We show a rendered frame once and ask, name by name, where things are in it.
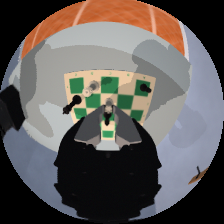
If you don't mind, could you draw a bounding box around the white chess piece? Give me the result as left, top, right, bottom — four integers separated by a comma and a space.
83, 81, 99, 97
104, 98, 114, 113

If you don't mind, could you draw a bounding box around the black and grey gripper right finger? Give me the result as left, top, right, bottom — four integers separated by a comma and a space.
112, 104, 162, 169

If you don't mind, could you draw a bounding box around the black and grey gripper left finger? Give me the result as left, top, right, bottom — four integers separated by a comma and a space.
54, 104, 106, 167

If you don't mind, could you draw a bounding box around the green and cream chessboard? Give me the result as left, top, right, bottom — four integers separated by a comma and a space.
64, 70, 156, 140

